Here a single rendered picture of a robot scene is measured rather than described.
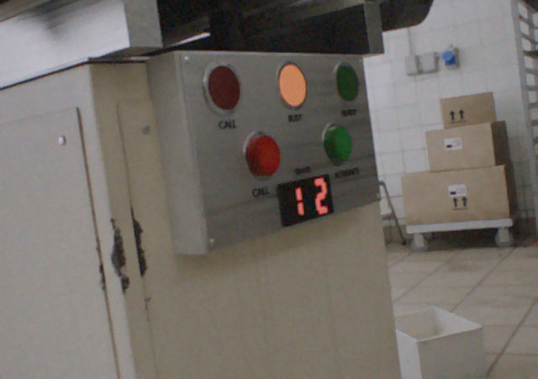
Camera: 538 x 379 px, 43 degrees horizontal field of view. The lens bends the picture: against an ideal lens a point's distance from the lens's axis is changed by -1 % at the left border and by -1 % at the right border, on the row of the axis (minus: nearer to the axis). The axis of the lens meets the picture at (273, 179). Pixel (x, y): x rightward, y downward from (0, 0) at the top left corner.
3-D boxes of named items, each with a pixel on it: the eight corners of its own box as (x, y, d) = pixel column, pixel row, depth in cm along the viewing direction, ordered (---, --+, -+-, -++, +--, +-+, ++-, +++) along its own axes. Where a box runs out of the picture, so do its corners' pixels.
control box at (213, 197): (171, 255, 49) (143, 59, 48) (353, 202, 67) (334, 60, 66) (208, 255, 46) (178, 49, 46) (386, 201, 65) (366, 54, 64)
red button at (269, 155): (243, 179, 51) (237, 139, 51) (268, 174, 53) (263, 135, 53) (259, 177, 50) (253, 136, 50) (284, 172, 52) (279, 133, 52)
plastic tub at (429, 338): (380, 367, 224) (373, 319, 223) (440, 353, 229) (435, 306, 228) (422, 397, 195) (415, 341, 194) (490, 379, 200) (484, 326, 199)
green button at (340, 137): (320, 164, 59) (316, 129, 58) (340, 160, 61) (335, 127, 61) (336, 162, 58) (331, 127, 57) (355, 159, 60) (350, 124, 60)
